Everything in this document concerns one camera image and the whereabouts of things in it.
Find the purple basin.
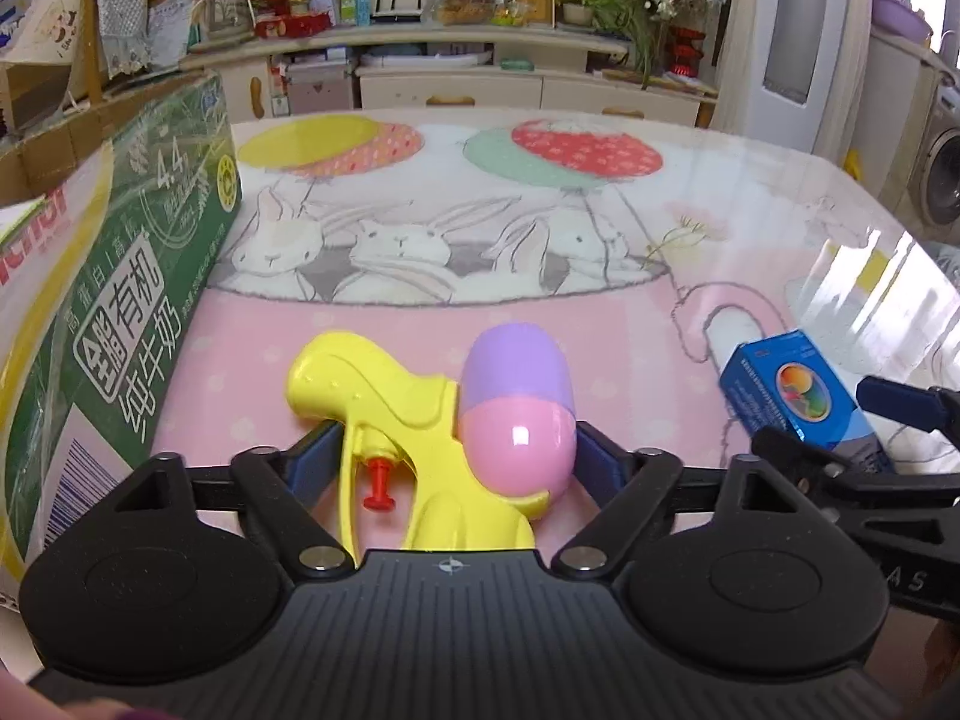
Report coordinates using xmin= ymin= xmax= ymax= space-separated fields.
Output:
xmin=870 ymin=0 xmax=935 ymax=46

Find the white paper sheet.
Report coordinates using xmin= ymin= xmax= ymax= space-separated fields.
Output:
xmin=146 ymin=0 xmax=203 ymax=53

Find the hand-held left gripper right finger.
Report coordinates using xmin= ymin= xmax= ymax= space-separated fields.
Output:
xmin=551 ymin=420 xmax=811 ymax=578

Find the beige cartoon printed cloth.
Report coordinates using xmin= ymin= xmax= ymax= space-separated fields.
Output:
xmin=0 ymin=0 xmax=95 ymax=65

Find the green printed cardboard box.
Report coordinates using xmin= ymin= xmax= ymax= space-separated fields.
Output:
xmin=0 ymin=64 xmax=245 ymax=601

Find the glass kettle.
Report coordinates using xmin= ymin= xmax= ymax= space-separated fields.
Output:
xmin=196 ymin=0 xmax=252 ymax=42

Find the lace covered wooden chair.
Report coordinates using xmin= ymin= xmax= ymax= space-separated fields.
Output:
xmin=79 ymin=0 xmax=151 ymax=102

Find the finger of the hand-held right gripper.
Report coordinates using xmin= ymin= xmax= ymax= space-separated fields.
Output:
xmin=752 ymin=426 xmax=960 ymax=522
xmin=857 ymin=375 xmax=960 ymax=422

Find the yellow toy water gun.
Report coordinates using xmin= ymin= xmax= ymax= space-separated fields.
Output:
xmin=285 ymin=322 xmax=578 ymax=552

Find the washing machine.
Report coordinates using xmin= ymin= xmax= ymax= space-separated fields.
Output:
xmin=904 ymin=82 xmax=960 ymax=230

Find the blue box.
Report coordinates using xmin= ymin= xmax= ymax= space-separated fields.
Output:
xmin=718 ymin=330 xmax=897 ymax=475

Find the white cabinet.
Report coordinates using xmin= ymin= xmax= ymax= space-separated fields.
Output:
xmin=862 ymin=34 xmax=938 ymax=200

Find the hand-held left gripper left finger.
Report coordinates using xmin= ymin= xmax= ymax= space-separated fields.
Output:
xmin=101 ymin=420 xmax=353 ymax=578

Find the green potted plant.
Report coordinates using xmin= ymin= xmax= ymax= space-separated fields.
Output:
xmin=559 ymin=0 xmax=661 ymax=87

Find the white oval tray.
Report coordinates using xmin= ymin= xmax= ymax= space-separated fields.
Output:
xmin=358 ymin=45 xmax=496 ymax=68

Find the pink metal case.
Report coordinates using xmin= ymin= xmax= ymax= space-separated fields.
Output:
xmin=286 ymin=60 xmax=355 ymax=117

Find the cream television cabinet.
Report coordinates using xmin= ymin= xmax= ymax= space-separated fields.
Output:
xmin=180 ymin=22 xmax=721 ymax=128

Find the red flat box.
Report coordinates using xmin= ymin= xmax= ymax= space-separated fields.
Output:
xmin=253 ymin=11 xmax=332 ymax=40

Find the stack of books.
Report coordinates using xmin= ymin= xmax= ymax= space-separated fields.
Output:
xmin=600 ymin=67 xmax=717 ymax=98

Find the red vase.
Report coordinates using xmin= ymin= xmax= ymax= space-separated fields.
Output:
xmin=667 ymin=24 xmax=710 ymax=76

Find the white tower air conditioner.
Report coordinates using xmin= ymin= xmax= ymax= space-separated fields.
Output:
xmin=724 ymin=0 xmax=875 ymax=158

